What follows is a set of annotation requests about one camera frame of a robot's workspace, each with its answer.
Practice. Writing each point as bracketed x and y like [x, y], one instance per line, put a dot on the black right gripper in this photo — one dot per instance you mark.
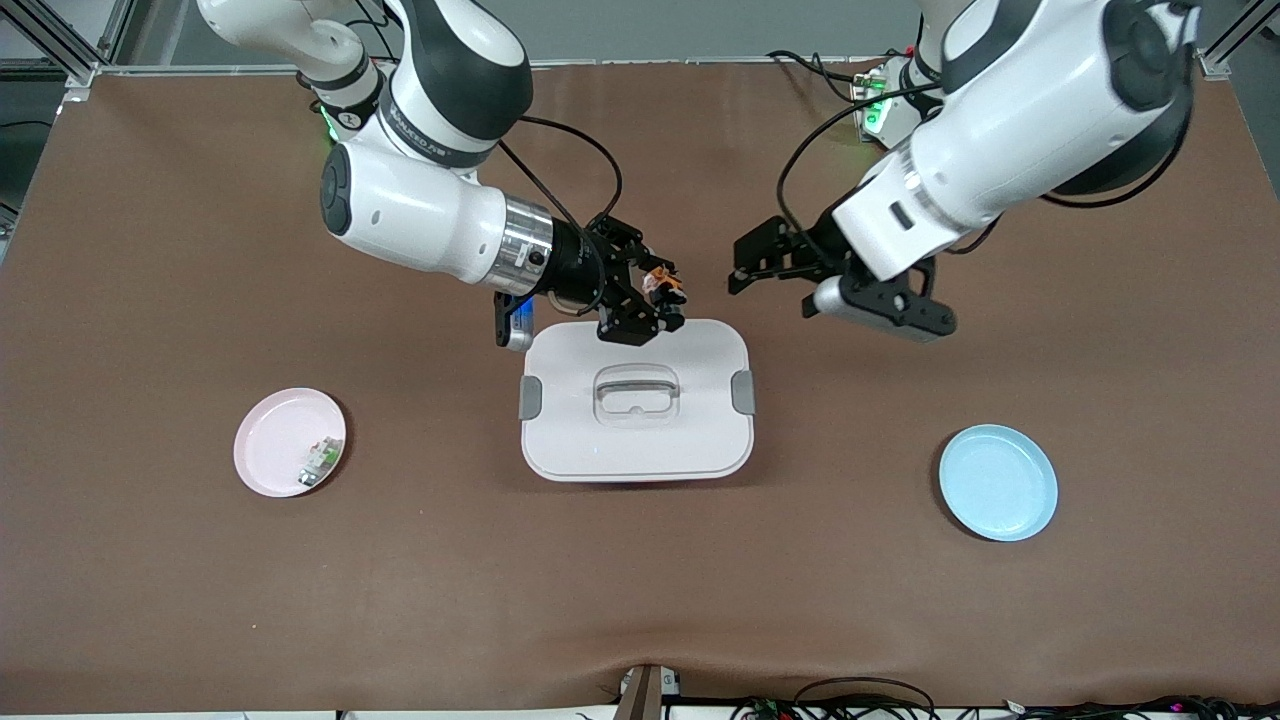
[579, 266]

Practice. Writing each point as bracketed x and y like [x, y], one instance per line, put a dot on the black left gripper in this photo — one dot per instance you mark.
[812, 247]

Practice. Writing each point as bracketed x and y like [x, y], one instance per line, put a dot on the orange push button switch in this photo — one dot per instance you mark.
[664, 284]

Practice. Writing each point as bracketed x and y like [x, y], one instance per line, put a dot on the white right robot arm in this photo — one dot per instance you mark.
[420, 210]

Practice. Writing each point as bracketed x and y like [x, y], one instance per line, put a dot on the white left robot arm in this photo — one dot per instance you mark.
[1000, 130]

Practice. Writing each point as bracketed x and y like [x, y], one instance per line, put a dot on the white lidded storage box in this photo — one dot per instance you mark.
[636, 440]

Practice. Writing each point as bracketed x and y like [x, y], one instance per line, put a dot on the brown table mat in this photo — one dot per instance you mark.
[640, 600]

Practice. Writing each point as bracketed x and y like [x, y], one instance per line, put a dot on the light blue round plate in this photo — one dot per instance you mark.
[998, 483]

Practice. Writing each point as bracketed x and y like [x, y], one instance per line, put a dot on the pink round plate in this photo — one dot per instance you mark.
[270, 450]

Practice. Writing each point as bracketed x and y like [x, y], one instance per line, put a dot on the silver table edge rail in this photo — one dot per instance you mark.
[650, 63]

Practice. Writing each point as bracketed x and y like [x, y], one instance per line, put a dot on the green push button switch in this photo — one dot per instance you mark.
[320, 462]

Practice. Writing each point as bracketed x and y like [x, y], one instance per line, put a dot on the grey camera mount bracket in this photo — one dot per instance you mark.
[640, 695]

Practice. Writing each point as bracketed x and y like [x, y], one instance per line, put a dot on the aluminium frame post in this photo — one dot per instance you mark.
[60, 45]
[1215, 65]

